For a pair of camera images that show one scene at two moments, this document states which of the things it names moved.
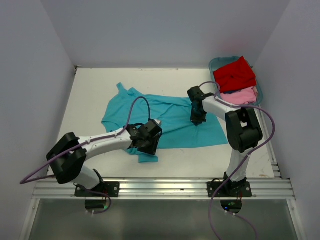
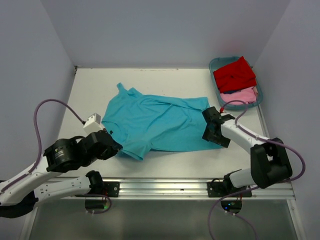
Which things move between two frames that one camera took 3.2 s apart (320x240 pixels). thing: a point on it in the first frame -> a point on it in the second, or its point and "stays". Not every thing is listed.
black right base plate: x=231 y=189 stays
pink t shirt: x=247 y=96 stays
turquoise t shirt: x=174 y=115 stays
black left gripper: x=152 y=149 -> x=112 y=151
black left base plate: x=110 y=188 stays
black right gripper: x=197 y=120 -> x=223 y=141
